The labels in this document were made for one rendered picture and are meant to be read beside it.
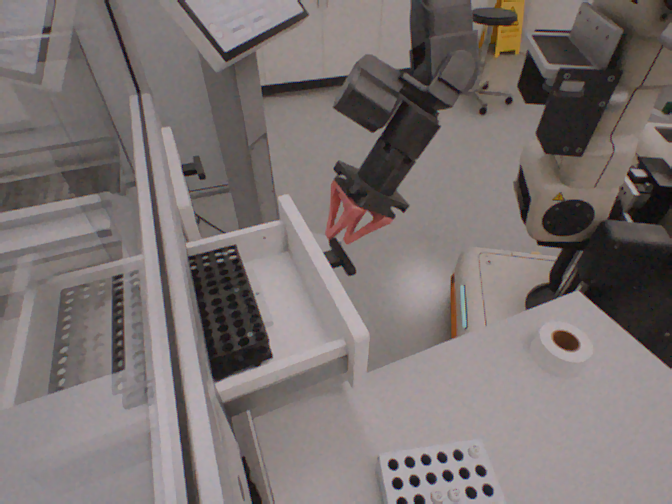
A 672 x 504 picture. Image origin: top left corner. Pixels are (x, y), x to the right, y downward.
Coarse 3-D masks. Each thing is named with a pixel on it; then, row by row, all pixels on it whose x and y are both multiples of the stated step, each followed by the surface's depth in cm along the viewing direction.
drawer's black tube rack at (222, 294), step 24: (192, 264) 52; (216, 264) 52; (216, 288) 49; (216, 312) 50; (240, 312) 46; (216, 336) 44; (240, 336) 48; (216, 360) 45; (240, 360) 45; (264, 360) 46
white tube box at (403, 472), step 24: (384, 456) 44; (408, 456) 44; (432, 456) 44; (456, 456) 46; (480, 456) 44; (384, 480) 42; (408, 480) 42; (432, 480) 44; (456, 480) 42; (480, 480) 42
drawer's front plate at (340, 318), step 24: (288, 216) 56; (288, 240) 61; (312, 240) 51; (312, 264) 49; (312, 288) 54; (336, 288) 45; (336, 312) 44; (336, 336) 48; (360, 336) 41; (360, 360) 43; (360, 384) 47
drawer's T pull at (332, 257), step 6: (330, 240) 54; (336, 240) 54; (330, 246) 54; (336, 246) 53; (324, 252) 52; (330, 252) 52; (336, 252) 52; (342, 252) 52; (330, 258) 51; (336, 258) 51; (342, 258) 51; (348, 258) 51; (330, 264) 51; (336, 264) 51; (342, 264) 51; (348, 264) 50; (348, 270) 50; (354, 270) 50
